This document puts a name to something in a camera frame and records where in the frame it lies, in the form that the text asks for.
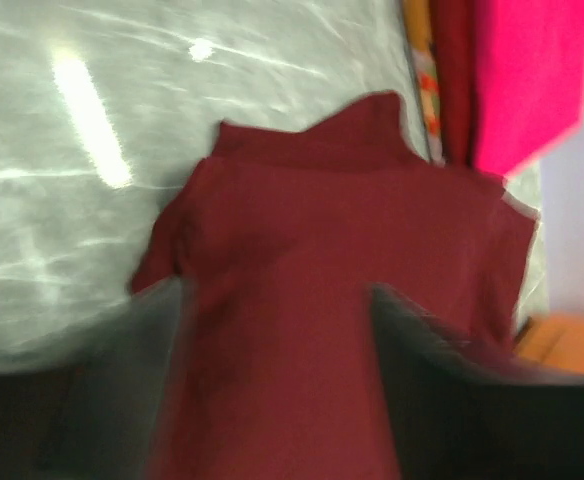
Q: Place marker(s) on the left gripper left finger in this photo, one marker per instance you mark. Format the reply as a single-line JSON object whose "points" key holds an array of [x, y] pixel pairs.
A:
{"points": [[90, 408]]}

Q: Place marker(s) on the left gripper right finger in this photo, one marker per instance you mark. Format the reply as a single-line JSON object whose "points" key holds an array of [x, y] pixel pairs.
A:
{"points": [[460, 408]]}

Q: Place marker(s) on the dark maroon t-shirt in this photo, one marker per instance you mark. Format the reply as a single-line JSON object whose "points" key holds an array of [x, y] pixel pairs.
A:
{"points": [[281, 234]]}

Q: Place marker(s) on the orange plastic basket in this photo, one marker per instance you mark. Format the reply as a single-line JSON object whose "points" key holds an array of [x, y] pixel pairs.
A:
{"points": [[553, 340]]}

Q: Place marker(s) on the folded pink t-shirt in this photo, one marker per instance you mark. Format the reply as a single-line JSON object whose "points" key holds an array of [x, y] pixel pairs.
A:
{"points": [[529, 79]]}

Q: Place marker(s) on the folded dark red t-shirt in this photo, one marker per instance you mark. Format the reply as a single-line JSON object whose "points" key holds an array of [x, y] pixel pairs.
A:
{"points": [[453, 32]]}

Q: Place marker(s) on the folded patterned t-shirt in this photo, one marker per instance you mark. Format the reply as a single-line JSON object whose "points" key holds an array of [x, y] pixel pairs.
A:
{"points": [[416, 15]]}

